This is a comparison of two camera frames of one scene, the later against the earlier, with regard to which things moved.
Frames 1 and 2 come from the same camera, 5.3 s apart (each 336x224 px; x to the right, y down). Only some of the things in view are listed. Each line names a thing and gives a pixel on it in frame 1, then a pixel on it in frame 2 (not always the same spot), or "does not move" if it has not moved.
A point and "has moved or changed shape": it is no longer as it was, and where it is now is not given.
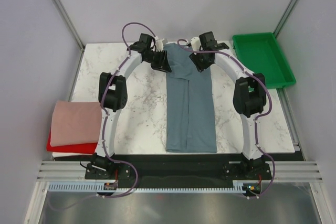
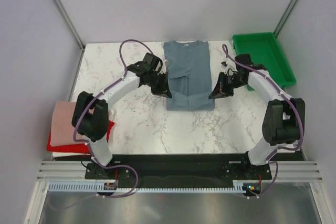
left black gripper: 163,64 to 164,89
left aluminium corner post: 60,7 does not move
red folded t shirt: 81,148 does not move
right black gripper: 200,66 to 221,91
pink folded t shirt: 75,123 does not move
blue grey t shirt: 190,120 has moved or changed shape
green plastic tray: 261,53 does not move
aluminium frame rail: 280,170 does not move
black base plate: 176,168 does not move
